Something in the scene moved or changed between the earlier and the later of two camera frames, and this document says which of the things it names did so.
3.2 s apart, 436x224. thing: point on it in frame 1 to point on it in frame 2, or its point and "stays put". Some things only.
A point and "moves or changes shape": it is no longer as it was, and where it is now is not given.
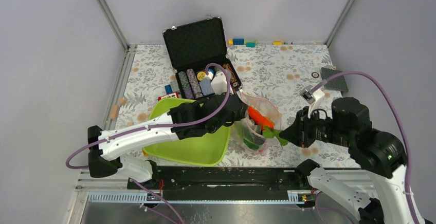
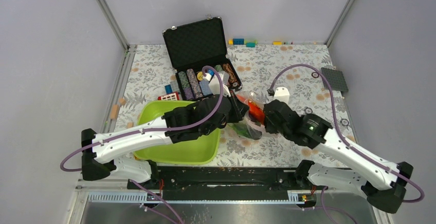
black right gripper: x=298 y=132 to x=269 y=128
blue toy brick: x=168 y=89 stays put
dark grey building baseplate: x=338 y=83 stays put
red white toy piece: x=174 y=95 stays put
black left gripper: x=240 y=114 stays put
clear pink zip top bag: x=248 y=131 moves or changes shape
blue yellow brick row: x=248 y=43 stays put
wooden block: x=114 y=111 stays put
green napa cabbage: x=252 y=140 to x=246 y=130
